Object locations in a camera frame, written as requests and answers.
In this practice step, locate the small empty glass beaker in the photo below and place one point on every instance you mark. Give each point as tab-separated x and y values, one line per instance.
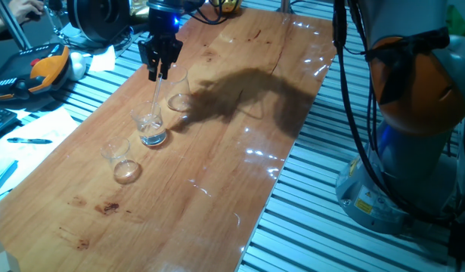
120	166

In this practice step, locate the orange black teach pendant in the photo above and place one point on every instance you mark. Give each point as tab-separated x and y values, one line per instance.
47	70

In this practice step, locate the crumpled white tissue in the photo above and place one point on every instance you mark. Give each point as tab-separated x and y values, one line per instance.
101	60

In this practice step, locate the large glass beaker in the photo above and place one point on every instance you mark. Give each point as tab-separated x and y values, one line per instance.
179	100

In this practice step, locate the clear glass stirring rod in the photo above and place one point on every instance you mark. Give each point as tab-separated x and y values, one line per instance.
156	90

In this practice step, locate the medium glass beaker with water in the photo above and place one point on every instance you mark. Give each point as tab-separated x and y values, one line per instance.
150	132

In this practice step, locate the large white paper sheet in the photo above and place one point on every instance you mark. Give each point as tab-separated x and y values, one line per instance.
39	128

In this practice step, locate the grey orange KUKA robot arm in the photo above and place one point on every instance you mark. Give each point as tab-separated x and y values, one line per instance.
406	162

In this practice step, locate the glossy wooden board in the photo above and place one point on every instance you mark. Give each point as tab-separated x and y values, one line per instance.
217	170

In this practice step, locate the black filament spool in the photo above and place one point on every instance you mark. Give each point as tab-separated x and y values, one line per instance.
100	19

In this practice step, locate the dark pen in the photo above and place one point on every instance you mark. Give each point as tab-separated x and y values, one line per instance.
28	141

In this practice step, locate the person's bare hand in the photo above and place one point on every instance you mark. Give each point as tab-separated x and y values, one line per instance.
26	9

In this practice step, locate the green cloth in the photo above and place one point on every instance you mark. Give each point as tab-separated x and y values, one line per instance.
460	22

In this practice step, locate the white rounded object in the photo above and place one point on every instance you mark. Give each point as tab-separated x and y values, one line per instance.
77	66

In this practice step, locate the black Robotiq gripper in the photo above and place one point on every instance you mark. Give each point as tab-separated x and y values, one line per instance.
162	38

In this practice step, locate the grey slanted metal bar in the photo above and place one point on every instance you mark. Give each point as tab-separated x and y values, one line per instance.
13	24

